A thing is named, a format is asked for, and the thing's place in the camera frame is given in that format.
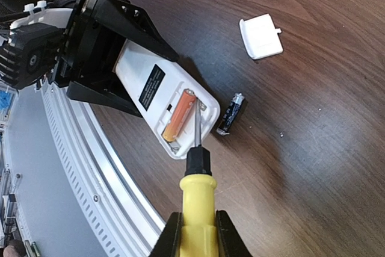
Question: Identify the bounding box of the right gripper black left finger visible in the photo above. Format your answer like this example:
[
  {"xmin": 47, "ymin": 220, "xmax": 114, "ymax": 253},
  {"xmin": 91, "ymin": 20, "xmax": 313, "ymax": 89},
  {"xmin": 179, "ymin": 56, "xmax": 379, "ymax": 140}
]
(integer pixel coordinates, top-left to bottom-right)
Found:
[{"xmin": 149, "ymin": 212, "xmax": 183, "ymax": 257}]

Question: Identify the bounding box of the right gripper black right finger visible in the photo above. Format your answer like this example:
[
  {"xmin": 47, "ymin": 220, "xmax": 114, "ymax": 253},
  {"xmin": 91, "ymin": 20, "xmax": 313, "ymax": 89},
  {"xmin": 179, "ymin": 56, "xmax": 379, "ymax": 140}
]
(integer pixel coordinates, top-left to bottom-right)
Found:
[{"xmin": 215, "ymin": 210, "xmax": 251, "ymax": 257}]

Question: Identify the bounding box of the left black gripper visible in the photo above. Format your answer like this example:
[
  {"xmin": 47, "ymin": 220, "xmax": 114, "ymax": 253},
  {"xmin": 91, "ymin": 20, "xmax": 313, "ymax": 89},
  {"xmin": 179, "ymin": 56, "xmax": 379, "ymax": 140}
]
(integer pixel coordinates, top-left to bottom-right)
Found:
[{"xmin": 51, "ymin": 0, "xmax": 179, "ymax": 117}]

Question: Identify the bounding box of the white remote control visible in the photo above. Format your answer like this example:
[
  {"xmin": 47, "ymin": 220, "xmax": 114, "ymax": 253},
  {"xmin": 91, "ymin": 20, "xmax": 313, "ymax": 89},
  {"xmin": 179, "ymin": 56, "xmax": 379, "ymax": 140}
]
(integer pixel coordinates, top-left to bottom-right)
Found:
[{"xmin": 115, "ymin": 40, "xmax": 220, "ymax": 159}]

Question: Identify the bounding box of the yellow handled screwdriver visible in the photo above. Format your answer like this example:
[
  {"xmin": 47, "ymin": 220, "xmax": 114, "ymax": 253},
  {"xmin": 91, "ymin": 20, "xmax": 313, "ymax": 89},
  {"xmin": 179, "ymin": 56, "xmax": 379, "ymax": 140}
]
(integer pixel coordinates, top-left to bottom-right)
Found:
[{"xmin": 179, "ymin": 99, "xmax": 218, "ymax": 256}]

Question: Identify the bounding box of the black battery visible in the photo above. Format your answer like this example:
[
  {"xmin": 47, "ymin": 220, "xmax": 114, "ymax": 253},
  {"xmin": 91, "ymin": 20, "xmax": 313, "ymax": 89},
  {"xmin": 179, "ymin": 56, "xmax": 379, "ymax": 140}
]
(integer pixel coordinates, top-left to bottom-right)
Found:
[{"xmin": 216, "ymin": 93, "xmax": 245, "ymax": 136}]

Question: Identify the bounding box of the white battery cover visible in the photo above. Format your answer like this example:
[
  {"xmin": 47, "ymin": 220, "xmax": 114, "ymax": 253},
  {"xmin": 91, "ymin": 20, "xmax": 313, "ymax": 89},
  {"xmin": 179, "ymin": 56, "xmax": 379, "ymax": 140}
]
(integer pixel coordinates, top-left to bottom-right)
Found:
[{"xmin": 239, "ymin": 13, "xmax": 283, "ymax": 60}]

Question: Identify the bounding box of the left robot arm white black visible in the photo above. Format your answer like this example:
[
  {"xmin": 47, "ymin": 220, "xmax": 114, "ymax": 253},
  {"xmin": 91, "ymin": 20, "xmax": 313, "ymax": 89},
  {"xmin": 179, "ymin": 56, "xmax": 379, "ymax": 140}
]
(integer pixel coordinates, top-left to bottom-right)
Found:
[{"xmin": 1, "ymin": 0, "xmax": 178, "ymax": 117}]

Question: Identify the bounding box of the front aluminium rail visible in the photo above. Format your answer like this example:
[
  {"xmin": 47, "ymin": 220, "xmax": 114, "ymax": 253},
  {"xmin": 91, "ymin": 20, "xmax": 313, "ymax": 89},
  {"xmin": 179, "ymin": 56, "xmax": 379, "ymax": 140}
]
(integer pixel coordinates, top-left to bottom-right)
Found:
[{"xmin": 41, "ymin": 82, "xmax": 165, "ymax": 256}]

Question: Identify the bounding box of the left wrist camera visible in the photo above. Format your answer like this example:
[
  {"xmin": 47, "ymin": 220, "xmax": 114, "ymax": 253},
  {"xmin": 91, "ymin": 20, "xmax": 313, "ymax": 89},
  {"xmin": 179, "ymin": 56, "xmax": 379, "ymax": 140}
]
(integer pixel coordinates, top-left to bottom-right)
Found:
[{"xmin": 0, "ymin": 1, "xmax": 75, "ymax": 91}]

